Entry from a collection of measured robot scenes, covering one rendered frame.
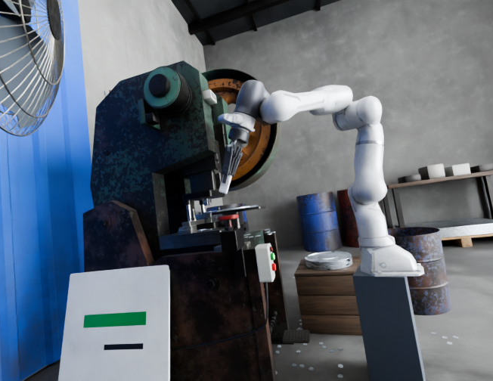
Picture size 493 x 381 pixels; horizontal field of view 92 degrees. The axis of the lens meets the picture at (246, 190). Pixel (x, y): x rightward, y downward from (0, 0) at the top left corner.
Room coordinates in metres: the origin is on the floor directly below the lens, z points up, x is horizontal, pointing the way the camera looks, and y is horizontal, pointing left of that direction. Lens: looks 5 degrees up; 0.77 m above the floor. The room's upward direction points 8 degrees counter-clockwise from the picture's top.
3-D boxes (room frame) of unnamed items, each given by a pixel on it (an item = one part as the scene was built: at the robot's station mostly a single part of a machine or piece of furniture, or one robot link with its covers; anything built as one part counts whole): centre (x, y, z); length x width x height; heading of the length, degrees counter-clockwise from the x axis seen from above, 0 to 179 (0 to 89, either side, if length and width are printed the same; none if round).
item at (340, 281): (1.60, -0.47, 0.18); 0.40 x 0.38 x 0.35; 71
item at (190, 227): (1.10, 0.26, 0.76); 0.17 x 0.06 x 0.10; 165
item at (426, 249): (1.68, -1.03, 0.24); 0.42 x 0.42 x 0.48
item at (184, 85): (1.03, 0.30, 1.31); 0.22 x 0.12 x 0.22; 75
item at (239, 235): (0.90, 0.08, 0.62); 0.10 x 0.06 x 0.20; 165
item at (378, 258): (1.00, -0.54, 0.52); 0.22 x 0.19 x 0.14; 57
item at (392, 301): (1.03, -0.50, 0.23); 0.18 x 0.18 x 0.45; 57
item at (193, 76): (1.30, 0.36, 0.83); 0.79 x 0.43 x 1.34; 75
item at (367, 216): (1.06, -0.51, 0.71); 0.18 x 0.11 x 0.25; 170
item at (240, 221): (1.22, 0.05, 0.72); 0.25 x 0.14 x 0.14; 75
